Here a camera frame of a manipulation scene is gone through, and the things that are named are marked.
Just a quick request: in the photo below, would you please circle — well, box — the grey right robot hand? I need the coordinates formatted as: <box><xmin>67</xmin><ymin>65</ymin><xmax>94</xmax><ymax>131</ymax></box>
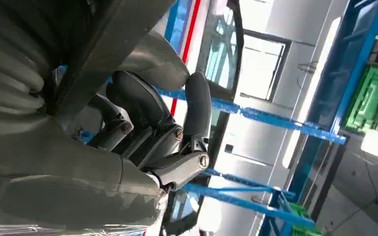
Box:
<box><xmin>0</xmin><ymin>30</ymin><xmax>213</xmax><ymax>229</ymax></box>

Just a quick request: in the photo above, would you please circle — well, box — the green plastic crate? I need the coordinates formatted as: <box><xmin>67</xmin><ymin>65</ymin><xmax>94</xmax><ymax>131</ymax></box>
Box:
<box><xmin>344</xmin><ymin>65</ymin><xmax>378</xmax><ymax>133</ymax></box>
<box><xmin>288</xmin><ymin>202</ymin><xmax>323</xmax><ymax>236</ymax></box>

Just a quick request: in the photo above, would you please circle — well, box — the red barrier belt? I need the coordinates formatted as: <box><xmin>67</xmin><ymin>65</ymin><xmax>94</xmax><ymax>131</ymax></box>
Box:
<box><xmin>171</xmin><ymin>0</ymin><xmax>202</xmax><ymax>116</ymax></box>

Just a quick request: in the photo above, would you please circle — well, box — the blue metal shelf rack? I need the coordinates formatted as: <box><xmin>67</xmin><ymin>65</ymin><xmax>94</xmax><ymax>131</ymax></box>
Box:
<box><xmin>156</xmin><ymin>0</ymin><xmax>378</xmax><ymax>236</ymax></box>

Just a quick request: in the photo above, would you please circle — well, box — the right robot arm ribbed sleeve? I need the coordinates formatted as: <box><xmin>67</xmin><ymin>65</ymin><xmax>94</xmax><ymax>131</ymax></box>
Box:
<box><xmin>0</xmin><ymin>0</ymin><xmax>90</xmax><ymax>118</ymax></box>

